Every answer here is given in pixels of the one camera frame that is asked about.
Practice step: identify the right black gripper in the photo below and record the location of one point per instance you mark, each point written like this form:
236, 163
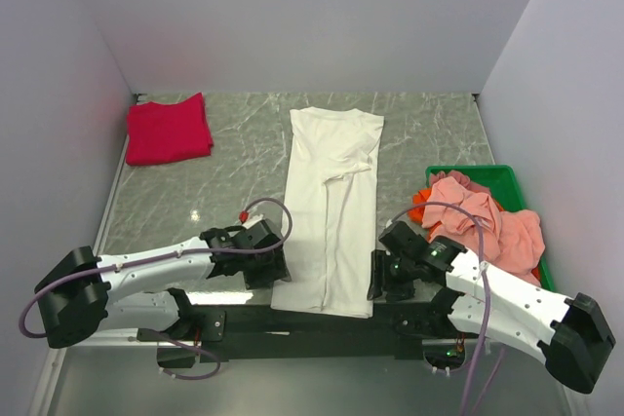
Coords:
379, 262

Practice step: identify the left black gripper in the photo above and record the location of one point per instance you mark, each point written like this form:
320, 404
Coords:
276, 269

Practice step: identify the white t shirt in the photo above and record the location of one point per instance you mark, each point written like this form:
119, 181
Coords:
331, 195

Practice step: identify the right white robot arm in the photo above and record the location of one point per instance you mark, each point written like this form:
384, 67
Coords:
441, 289

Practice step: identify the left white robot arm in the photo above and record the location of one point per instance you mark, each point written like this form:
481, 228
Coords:
85, 294

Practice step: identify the orange t shirt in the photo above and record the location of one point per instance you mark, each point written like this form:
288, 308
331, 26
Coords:
421, 199

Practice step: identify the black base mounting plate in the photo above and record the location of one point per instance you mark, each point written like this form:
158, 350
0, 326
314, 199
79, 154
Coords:
258, 332

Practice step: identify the pink t shirt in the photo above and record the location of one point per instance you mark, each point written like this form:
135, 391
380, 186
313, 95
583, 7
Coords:
487, 226

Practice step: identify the green plastic bin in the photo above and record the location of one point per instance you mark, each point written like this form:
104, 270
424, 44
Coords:
513, 236

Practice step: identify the folded red t shirt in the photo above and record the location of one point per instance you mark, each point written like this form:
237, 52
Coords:
168, 133

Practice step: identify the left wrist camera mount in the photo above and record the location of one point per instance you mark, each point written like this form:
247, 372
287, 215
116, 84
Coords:
248, 220

